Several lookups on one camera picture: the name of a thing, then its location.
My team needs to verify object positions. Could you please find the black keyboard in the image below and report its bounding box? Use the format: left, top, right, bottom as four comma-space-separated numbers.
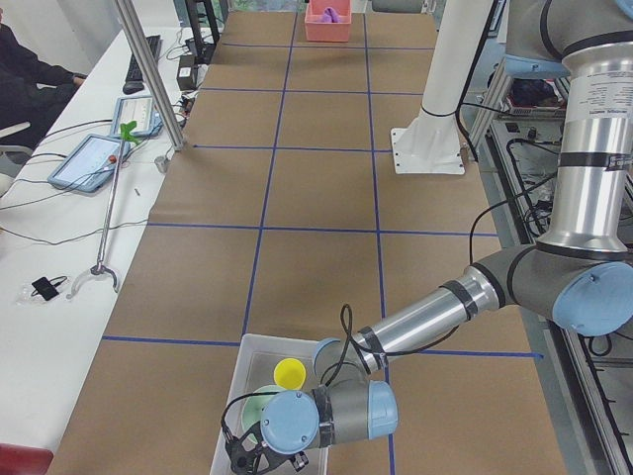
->
125, 34, 163, 83

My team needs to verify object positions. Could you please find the mint green bowl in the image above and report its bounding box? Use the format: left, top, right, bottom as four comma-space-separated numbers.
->
241, 385, 283, 433

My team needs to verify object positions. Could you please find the small metal cylinder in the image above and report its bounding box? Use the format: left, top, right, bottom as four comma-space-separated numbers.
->
154, 156, 169, 173

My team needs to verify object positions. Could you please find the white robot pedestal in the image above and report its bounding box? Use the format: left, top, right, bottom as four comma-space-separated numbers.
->
391, 0, 495, 175

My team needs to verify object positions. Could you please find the clear plastic storage box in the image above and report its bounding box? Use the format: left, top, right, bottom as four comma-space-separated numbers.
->
210, 333, 328, 474

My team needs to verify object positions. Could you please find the far blue teach pendant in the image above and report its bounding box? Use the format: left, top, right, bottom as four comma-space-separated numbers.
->
109, 95, 162, 138

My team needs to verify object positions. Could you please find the pink plastic bin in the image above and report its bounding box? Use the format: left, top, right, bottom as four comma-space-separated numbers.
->
304, 0, 352, 43

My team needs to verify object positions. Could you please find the yellow plastic cup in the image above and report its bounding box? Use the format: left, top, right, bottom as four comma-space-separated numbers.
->
273, 358, 307, 390

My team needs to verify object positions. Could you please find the seated person in black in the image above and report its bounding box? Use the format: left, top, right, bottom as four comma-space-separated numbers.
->
1, 24, 86, 149

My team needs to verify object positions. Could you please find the black computer mouse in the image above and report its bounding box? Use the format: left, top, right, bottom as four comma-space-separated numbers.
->
122, 81, 144, 95

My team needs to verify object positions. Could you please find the metal reacher grabber tool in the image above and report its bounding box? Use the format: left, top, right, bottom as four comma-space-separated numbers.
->
65, 121, 138, 300

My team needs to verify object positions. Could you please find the near blue teach pendant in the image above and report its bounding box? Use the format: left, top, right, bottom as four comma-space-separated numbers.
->
46, 134, 131, 193

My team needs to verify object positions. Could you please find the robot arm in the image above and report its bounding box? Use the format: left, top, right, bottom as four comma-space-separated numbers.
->
253, 1, 632, 457

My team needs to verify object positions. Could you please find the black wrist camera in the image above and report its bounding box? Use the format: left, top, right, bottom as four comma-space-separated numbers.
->
221, 392, 310, 474

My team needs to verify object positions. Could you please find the purple cloth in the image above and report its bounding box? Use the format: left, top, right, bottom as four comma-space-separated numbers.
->
320, 7, 341, 24

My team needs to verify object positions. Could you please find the blue teach pendant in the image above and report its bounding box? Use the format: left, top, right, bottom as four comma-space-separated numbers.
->
109, 95, 162, 138
46, 134, 131, 193

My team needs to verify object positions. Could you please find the small black pouch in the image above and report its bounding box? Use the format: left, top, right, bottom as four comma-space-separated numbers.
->
31, 276, 68, 301

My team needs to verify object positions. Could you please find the aluminium frame post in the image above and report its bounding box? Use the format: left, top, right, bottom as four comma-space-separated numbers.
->
114, 0, 185, 151

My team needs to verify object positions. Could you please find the black power adapter box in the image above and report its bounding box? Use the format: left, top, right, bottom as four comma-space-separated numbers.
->
176, 53, 200, 91

